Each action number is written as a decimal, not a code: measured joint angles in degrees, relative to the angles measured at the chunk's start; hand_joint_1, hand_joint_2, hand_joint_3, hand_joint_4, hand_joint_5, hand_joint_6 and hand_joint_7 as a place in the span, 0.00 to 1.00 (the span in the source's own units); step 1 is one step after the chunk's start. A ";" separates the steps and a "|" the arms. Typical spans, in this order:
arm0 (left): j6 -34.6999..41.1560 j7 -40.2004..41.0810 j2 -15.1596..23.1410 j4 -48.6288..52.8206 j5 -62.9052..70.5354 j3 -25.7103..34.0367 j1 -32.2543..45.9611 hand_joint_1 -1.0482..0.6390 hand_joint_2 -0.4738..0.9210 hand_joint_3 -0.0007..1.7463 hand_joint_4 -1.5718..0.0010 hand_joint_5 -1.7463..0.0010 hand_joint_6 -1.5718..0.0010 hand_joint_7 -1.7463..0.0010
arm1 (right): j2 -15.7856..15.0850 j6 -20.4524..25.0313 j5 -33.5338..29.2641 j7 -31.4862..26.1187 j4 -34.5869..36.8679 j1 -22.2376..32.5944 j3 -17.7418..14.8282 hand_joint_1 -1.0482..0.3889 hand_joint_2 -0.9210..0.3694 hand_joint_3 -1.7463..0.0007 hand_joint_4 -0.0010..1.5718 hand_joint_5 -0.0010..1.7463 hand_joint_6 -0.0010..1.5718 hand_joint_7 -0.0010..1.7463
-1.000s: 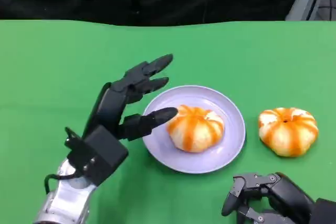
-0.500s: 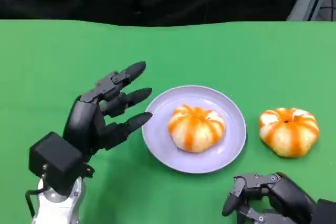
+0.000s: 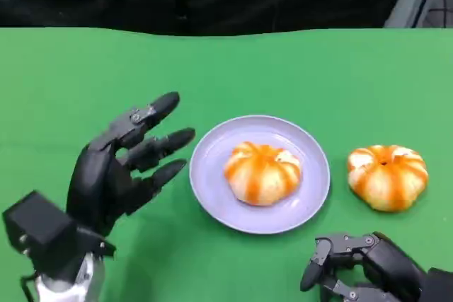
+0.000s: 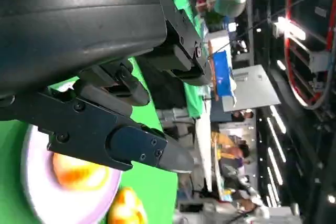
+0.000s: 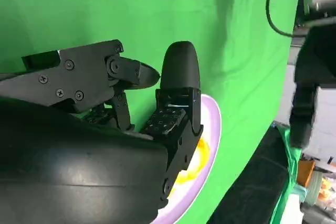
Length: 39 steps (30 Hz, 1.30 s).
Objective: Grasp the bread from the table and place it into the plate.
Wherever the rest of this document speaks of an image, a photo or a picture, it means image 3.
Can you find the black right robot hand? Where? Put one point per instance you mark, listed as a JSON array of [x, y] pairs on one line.
[[389, 263]]

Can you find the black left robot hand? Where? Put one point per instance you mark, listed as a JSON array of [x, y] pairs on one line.
[[102, 181]]

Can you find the orange white toy bread roll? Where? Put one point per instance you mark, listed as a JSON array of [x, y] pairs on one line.
[[387, 180], [265, 174]]

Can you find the lilac plate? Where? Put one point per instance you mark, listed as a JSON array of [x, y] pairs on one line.
[[212, 174]]

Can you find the green table cloth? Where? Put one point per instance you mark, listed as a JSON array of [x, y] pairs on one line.
[[226, 68]]

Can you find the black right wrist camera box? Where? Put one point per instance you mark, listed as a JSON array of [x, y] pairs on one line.
[[439, 286]]

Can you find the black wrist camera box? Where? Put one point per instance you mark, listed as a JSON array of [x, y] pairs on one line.
[[439, 286], [46, 231]]

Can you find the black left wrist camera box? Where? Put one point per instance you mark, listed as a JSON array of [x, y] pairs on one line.
[[46, 231]]

